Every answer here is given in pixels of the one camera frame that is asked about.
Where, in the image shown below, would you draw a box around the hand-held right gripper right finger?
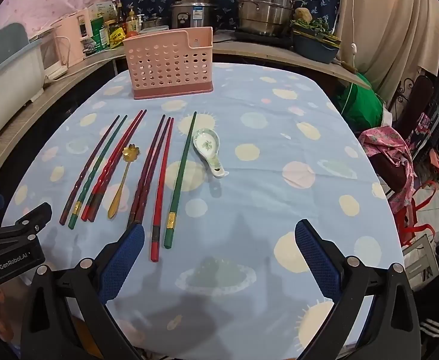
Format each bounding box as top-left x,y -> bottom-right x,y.
294,219 -> 423,360

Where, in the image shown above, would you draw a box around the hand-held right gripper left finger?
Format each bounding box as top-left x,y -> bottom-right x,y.
20,222 -> 146,360

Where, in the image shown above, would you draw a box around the dark maroon chopstick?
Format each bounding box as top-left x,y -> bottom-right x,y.
136,117 -> 172,229
127,114 -> 166,229
60,115 -> 120,226

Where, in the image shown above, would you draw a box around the gold flower spoon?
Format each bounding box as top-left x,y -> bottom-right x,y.
108,143 -> 139,220

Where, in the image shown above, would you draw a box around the white ceramic soup spoon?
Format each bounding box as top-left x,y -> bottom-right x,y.
193,127 -> 229,179

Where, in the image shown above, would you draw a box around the pink perforated utensil basket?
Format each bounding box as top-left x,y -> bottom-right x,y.
123,26 -> 214,101

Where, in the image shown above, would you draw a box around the red plastic stool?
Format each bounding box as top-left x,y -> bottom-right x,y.
401,182 -> 438,247

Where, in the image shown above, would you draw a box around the white wooden stool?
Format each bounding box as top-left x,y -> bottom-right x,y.
403,232 -> 439,289

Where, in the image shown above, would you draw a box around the blue planet print tablecloth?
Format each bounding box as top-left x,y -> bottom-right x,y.
1,62 -> 405,360

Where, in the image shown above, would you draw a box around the person's leg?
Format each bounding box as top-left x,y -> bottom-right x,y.
414,281 -> 439,360

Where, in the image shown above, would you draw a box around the white storage bin blue lid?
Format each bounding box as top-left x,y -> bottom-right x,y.
0,22 -> 46,100

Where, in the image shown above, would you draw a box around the pink floral cloth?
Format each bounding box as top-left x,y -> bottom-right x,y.
358,112 -> 435,214

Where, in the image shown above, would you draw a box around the green plastic bag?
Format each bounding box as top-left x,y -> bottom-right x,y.
336,71 -> 387,130

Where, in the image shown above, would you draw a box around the white clear small appliance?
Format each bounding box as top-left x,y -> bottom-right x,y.
28,32 -> 70,81

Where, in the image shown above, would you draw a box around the pink electric kettle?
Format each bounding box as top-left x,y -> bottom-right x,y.
51,10 -> 93,62

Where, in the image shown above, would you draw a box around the dark iron chair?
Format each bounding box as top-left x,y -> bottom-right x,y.
388,75 -> 435,136

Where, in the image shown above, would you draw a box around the green tin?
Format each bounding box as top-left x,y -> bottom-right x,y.
90,17 -> 111,51

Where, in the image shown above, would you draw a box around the yellow packet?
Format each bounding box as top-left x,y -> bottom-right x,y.
109,26 -> 126,47

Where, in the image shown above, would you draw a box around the blue plastic basin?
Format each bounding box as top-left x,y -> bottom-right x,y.
292,32 -> 342,64

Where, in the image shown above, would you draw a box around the wooden counter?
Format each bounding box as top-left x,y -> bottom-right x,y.
0,28 -> 372,196

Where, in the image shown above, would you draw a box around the yellow oil bottle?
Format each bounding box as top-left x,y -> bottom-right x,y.
126,7 -> 141,34

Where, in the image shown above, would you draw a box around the white carton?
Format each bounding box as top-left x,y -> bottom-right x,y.
86,2 -> 117,19

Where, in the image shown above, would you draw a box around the yellow colander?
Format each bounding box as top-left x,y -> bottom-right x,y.
292,30 -> 342,45

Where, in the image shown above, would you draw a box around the small lidded pot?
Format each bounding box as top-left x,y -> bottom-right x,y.
142,14 -> 169,31

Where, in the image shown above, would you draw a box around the black induction cooker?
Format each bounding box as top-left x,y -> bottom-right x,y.
234,28 -> 293,44

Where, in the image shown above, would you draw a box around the green leafy vegetables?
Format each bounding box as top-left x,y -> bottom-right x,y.
291,18 -> 340,40

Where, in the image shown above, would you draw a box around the beige curtain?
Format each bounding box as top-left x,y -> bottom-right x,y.
334,0 -> 439,100

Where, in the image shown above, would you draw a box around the stacked steel steamer pot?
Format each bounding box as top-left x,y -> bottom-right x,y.
235,0 -> 297,37

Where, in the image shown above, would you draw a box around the steel rice cooker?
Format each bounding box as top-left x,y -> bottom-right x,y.
170,0 -> 220,31

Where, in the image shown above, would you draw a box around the white cable with switch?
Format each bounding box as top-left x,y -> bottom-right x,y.
345,0 -> 359,68

